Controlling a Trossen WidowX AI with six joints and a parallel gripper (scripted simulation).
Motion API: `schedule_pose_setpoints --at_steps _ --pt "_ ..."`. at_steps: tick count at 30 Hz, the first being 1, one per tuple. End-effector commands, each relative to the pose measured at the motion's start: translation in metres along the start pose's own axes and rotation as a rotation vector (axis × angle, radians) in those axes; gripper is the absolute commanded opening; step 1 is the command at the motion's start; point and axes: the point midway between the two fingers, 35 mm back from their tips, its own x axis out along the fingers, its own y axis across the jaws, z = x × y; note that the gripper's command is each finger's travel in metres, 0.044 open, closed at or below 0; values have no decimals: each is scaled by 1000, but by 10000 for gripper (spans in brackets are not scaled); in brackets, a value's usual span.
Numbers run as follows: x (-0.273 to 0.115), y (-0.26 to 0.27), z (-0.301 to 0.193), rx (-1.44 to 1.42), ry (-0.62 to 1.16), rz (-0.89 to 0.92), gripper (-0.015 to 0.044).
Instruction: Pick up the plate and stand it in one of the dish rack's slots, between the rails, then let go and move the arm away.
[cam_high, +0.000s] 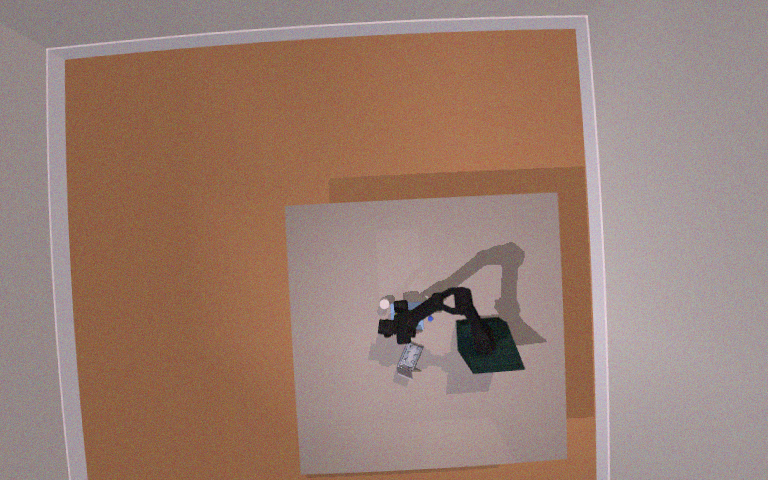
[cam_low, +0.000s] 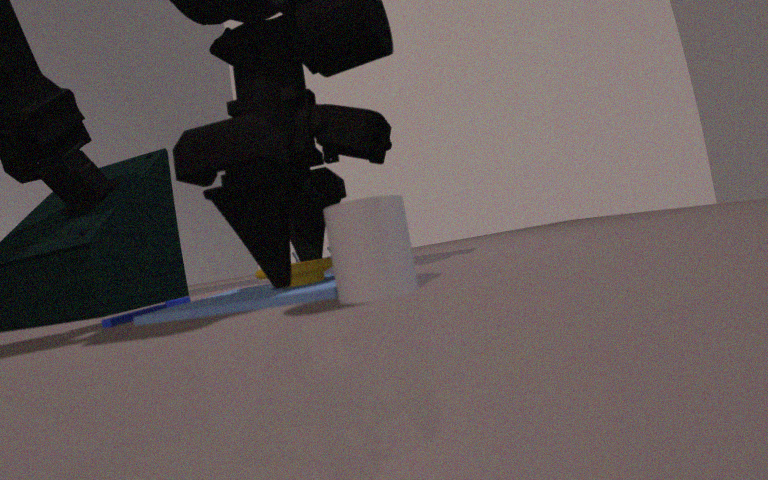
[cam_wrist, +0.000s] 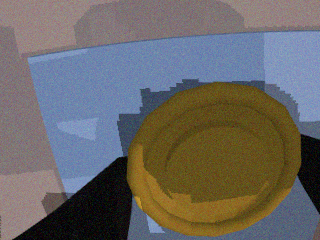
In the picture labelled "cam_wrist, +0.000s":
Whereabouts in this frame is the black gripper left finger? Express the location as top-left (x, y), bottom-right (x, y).
top-left (13, 156), bottom-right (132, 240)

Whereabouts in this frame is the yellow round plate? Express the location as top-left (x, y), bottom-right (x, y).
top-left (127, 81), bottom-right (301, 237)

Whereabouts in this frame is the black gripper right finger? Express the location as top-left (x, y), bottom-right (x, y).
top-left (297, 135), bottom-right (320, 215)

